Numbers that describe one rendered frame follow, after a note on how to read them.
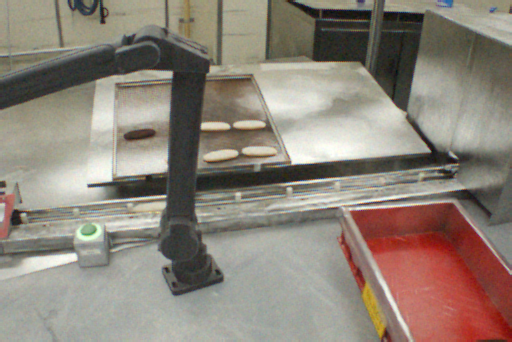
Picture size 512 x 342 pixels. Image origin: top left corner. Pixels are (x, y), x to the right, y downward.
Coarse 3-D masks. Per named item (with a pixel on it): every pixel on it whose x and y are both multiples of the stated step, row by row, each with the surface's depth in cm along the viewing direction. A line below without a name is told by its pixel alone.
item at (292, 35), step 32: (288, 0) 321; (320, 0) 304; (352, 0) 317; (416, 0) 358; (288, 32) 322; (320, 32) 273; (352, 32) 277; (384, 32) 282; (416, 32) 287; (384, 64) 294
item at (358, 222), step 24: (336, 216) 107; (360, 216) 106; (384, 216) 107; (408, 216) 108; (432, 216) 110; (456, 216) 107; (360, 240) 95; (456, 240) 107; (480, 240) 97; (360, 264) 93; (480, 264) 97; (504, 264) 89; (384, 288) 83; (504, 288) 88; (384, 312) 81; (504, 312) 88; (408, 336) 73
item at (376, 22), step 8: (376, 0) 185; (384, 0) 185; (376, 8) 186; (376, 16) 188; (376, 24) 190; (376, 32) 192; (376, 40) 194; (368, 48) 199; (376, 48) 196; (368, 56) 200; (376, 56) 199; (368, 64) 201; (368, 72) 202
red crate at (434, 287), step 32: (352, 256) 102; (384, 256) 105; (416, 256) 105; (448, 256) 105; (416, 288) 96; (448, 288) 96; (480, 288) 96; (416, 320) 88; (448, 320) 88; (480, 320) 88
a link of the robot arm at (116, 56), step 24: (96, 48) 68; (120, 48) 66; (144, 48) 66; (24, 72) 68; (48, 72) 68; (72, 72) 69; (96, 72) 69; (120, 72) 69; (0, 96) 69; (24, 96) 69
